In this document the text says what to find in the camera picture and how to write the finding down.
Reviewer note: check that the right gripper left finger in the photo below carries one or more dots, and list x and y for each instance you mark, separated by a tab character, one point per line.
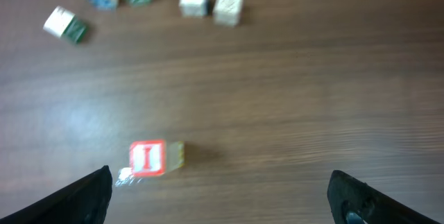
84	201

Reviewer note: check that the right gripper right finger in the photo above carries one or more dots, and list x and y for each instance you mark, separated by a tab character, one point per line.
354	201

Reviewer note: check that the red I block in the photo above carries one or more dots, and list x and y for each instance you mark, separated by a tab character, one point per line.
148	158

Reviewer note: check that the yellow ladybug block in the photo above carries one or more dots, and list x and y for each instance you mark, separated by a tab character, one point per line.
175	155

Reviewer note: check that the green O block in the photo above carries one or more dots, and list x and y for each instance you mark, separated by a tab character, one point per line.
126	177

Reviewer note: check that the green corner white block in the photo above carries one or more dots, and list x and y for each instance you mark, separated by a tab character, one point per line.
64	24

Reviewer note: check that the blue D block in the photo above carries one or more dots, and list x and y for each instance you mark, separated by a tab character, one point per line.
227	12

